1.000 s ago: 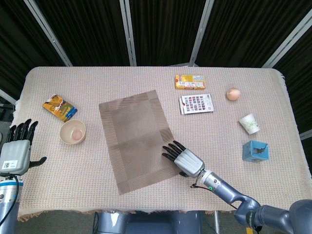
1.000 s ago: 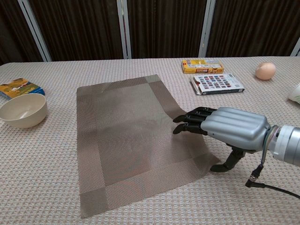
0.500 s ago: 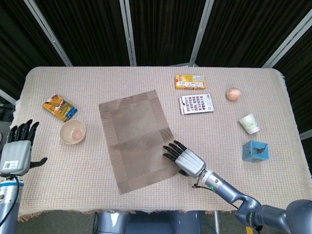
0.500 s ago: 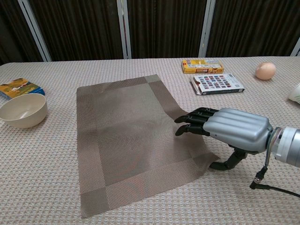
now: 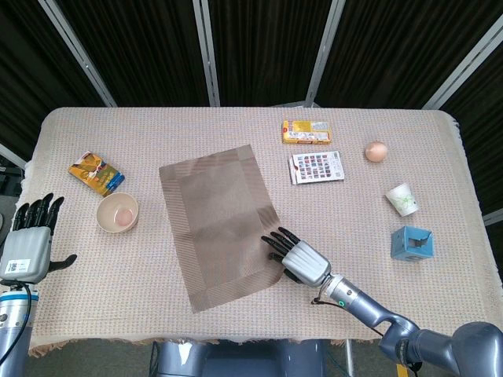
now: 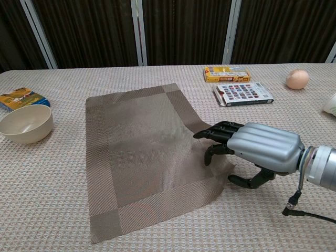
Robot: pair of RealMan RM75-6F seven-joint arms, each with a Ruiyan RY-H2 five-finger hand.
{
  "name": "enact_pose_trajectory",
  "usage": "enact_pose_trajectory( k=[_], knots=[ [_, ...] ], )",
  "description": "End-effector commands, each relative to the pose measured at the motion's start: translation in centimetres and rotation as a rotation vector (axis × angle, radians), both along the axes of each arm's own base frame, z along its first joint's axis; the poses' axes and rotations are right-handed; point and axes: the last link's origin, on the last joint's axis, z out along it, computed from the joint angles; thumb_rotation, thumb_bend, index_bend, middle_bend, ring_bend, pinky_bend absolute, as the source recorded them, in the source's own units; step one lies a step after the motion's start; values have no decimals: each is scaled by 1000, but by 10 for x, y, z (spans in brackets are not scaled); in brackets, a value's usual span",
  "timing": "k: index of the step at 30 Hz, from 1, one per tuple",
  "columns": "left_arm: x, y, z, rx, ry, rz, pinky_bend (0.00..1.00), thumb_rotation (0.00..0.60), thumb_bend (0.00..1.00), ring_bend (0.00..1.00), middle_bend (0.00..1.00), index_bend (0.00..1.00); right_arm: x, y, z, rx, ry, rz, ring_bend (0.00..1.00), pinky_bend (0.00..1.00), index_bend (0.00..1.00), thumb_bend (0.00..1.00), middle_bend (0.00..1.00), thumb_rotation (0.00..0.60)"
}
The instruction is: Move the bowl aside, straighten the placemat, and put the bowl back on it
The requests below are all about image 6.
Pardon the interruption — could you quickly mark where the right silver and black hand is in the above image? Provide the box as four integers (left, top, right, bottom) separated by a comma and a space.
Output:
193, 121, 306, 190

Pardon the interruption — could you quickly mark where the brown woven placemat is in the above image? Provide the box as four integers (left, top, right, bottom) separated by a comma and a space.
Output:
85, 83, 237, 245

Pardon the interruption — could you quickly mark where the light brown bowl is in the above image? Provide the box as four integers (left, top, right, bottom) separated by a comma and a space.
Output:
0, 104, 54, 144

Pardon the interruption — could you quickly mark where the white box with coloured squares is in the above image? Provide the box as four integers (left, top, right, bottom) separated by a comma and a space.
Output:
212, 82, 275, 107

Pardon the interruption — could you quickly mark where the peach coloured egg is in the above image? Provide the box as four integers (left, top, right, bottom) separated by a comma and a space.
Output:
285, 69, 310, 90

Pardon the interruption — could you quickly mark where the white paper cup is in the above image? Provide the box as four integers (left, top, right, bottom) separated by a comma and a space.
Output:
322, 93, 336, 118

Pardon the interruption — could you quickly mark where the yellow cardboard box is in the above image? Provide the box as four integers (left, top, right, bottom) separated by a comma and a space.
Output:
203, 66, 251, 83

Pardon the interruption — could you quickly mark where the dark pleated screen panel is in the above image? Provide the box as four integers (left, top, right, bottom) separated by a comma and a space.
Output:
0, 0, 49, 74
31, 0, 140, 69
141, 0, 233, 66
230, 0, 336, 65

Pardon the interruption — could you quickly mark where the beige woven tablecloth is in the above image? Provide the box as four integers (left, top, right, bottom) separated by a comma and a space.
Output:
0, 62, 336, 252

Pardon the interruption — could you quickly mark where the yellow and blue snack packet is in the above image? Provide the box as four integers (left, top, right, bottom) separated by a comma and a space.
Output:
0, 87, 51, 112

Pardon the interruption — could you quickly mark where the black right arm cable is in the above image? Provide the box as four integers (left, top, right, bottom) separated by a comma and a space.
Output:
282, 157, 336, 218

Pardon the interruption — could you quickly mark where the white screen frame post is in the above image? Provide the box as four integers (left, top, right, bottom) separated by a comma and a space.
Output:
324, 41, 336, 64
222, 0, 242, 65
130, 0, 148, 67
19, 0, 58, 70

